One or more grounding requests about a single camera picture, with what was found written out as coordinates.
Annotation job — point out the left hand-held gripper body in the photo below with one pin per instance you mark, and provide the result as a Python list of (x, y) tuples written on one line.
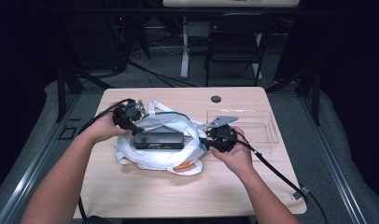
[(127, 113)]

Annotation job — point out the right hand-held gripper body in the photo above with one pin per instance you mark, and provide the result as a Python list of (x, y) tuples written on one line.
[(223, 137)]

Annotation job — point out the black rectangular box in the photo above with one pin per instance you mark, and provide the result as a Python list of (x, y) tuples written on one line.
[(159, 140)]

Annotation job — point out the white tote bag teal patches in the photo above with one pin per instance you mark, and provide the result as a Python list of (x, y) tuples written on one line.
[(159, 157)]

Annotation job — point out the clear plastic tray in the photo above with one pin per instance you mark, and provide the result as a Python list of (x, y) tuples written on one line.
[(260, 124)]

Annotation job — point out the person's right hand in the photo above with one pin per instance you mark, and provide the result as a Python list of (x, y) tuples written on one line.
[(239, 158)]

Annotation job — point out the person's left hand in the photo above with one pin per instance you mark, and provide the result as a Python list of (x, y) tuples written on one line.
[(100, 129)]

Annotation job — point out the dark computer tower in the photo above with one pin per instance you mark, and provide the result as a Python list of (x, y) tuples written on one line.
[(97, 43)]

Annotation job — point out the white desk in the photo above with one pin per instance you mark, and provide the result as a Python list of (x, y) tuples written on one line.
[(185, 56)]

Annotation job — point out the metal table clip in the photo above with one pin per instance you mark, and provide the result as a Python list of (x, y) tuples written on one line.
[(299, 192)]

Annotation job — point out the black folding chair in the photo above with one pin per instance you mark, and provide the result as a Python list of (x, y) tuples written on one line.
[(234, 40)]

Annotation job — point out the black metal stand frame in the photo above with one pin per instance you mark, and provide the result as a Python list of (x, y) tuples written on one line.
[(61, 93), (316, 93)]

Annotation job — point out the aluminium floor rail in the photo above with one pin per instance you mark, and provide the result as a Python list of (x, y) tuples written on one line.
[(337, 174), (19, 183)]

